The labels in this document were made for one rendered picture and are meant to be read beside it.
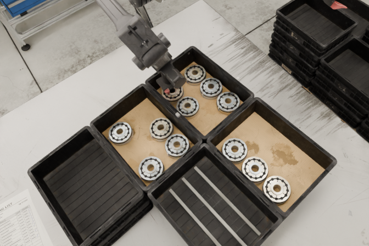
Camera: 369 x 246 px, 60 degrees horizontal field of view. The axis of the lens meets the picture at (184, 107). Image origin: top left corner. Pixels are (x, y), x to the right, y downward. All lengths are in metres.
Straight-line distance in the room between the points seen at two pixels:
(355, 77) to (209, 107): 1.09
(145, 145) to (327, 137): 0.83
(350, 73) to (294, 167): 1.03
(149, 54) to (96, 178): 0.71
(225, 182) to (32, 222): 0.86
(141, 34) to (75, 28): 2.40
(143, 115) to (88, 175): 0.35
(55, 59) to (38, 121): 1.29
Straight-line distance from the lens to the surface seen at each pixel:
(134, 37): 0.82
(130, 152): 1.39
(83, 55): 2.94
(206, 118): 1.41
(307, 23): 2.28
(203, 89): 1.45
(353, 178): 1.55
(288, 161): 1.36
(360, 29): 2.66
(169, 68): 1.25
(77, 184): 1.43
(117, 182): 1.37
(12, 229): 1.65
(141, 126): 1.44
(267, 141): 1.38
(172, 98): 1.44
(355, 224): 1.50
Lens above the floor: 2.08
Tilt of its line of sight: 60 degrees down
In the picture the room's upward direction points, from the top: 11 degrees counter-clockwise
